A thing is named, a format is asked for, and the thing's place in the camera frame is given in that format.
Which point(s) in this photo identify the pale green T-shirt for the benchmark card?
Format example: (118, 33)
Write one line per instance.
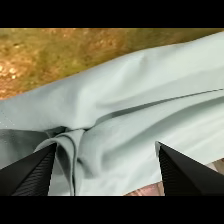
(140, 100)

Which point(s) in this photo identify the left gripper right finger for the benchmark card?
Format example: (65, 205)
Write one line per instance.
(186, 176)

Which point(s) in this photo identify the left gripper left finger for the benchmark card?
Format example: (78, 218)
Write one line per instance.
(26, 176)

